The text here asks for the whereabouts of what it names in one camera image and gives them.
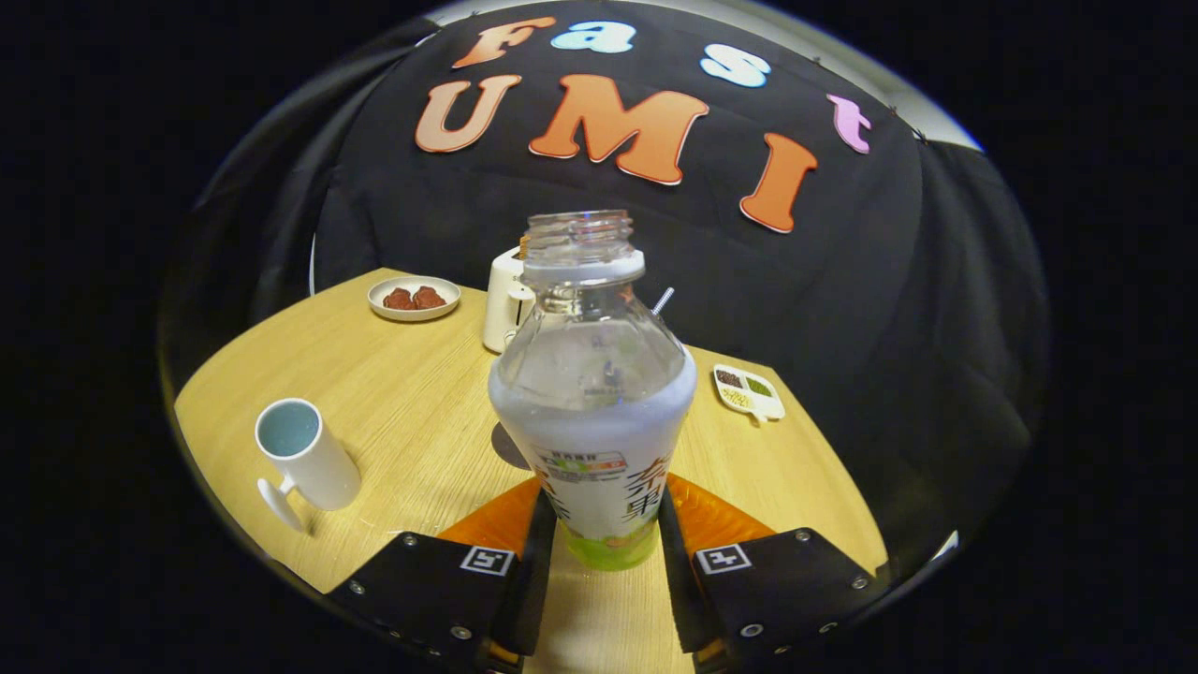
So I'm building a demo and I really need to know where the clear juice bottle white label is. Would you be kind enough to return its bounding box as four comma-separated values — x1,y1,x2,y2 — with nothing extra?
487,210,699,572

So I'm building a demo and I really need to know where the wooden table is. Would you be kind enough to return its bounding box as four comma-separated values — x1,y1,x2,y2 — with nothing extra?
174,269,890,674

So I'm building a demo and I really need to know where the white cup with handle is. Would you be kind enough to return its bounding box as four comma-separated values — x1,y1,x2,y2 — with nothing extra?
255,398,363,535

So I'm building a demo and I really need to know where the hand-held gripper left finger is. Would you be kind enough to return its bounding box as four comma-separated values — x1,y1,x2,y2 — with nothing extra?
323,476,560,670

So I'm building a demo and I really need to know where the white toaster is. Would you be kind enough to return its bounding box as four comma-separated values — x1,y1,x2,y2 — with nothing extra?
481,245,539,355

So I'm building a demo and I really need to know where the dark round coaster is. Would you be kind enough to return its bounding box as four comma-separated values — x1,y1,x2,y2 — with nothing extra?
490,421,533,471

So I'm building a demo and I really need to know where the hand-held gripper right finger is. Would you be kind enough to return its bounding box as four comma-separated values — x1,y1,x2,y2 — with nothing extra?
658,473,888,670

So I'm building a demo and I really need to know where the white divided dish with beans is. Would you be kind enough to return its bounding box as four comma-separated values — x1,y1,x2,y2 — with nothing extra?
712,363,786,424

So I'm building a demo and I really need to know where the white oval plate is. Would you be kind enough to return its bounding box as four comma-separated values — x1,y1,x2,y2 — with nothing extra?
367,275,462,323

